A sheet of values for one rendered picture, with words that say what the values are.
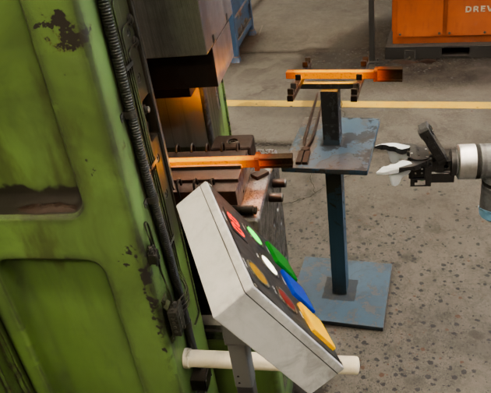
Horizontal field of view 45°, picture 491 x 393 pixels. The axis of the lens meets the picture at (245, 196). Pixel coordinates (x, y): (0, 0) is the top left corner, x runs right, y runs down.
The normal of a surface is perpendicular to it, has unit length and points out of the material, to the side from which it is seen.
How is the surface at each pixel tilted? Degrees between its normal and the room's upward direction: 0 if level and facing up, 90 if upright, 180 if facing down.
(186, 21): 90
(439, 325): 0
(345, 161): 0
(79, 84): 89
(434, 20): 90
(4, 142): 89
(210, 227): 30
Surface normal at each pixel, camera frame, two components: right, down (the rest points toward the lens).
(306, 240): -0.12, -0.83
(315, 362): 0.26, 0.49
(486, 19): -0.29, 0.54
